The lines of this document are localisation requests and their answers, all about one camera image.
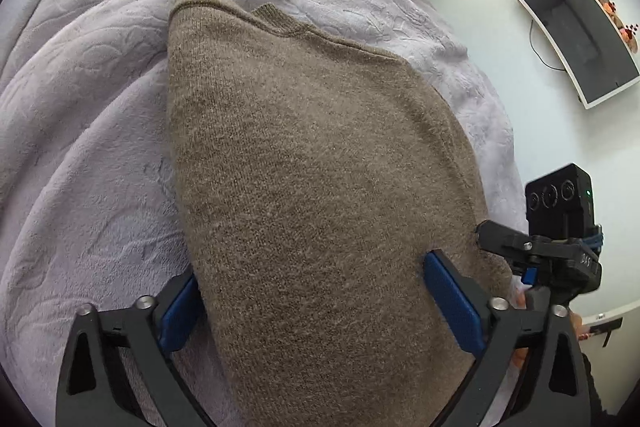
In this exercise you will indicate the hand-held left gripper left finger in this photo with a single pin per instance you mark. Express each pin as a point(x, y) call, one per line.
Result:
point(177, 317)

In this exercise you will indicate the brown knit sweater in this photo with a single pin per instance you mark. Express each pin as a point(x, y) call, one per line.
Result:
point(325, 182)

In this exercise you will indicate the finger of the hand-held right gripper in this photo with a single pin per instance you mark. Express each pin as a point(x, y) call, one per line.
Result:
point(529, 276)
point(505, 239)

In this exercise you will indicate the person's right hand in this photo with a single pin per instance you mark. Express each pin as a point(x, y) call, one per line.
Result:
point(520, 298)

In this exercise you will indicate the lavender embossed blanket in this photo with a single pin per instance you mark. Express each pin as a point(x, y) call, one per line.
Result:
point(100, 107)

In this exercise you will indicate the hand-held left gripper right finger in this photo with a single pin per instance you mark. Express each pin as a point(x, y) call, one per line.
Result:
point(452, 297)

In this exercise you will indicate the dark small object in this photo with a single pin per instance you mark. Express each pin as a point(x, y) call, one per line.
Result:
point(607, 327)

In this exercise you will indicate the wall television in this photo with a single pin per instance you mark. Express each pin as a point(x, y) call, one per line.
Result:
point(575, 32)

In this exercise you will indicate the orange flower decoration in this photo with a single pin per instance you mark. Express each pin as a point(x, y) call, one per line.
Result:
point(607, 4)

